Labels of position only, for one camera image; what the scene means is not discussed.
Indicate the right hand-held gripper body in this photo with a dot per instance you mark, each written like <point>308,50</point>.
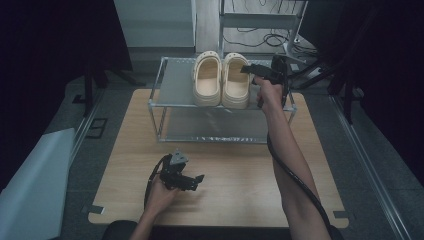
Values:
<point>276,71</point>

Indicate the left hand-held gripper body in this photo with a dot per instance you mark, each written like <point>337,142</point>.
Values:
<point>173,173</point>

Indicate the beige clog shoe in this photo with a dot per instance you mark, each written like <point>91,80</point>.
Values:
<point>207,80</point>
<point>236,83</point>

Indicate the grey metal shoe rack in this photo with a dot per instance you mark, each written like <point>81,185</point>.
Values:
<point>180,86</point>

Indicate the person's right hand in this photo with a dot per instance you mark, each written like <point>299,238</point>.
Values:
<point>270,93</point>

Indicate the person's left hand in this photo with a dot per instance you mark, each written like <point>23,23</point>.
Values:
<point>161,198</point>

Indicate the person's dark clothing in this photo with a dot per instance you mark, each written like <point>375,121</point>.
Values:
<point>216,234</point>

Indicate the black stand legs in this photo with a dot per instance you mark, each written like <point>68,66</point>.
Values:
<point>346,96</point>
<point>88,86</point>

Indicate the grey tape piece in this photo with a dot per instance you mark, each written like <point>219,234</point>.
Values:
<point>341,214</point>
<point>93,209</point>

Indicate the white cabinet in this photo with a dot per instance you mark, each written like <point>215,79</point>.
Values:
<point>155,23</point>

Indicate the dark curtain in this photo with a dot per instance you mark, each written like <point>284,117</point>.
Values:
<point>40,66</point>
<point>390,66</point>

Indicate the pale grey board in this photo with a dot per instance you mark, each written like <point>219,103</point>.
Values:
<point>36,186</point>

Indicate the white desk frame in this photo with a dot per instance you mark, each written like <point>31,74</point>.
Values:
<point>260,20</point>

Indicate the black floor frame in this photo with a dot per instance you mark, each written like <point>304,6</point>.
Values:
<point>96,128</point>

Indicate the aluminium floor rail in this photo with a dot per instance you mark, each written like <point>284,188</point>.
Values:
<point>83,128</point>
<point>366,166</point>

